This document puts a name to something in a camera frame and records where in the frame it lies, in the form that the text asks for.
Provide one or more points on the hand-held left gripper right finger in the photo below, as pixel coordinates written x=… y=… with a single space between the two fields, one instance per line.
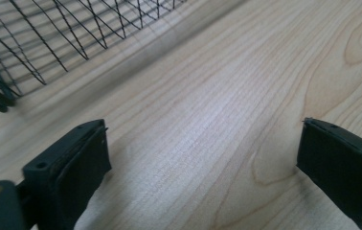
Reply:
x=342 y=166

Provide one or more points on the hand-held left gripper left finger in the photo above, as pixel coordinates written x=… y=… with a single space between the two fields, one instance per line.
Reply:
x=73 y=166

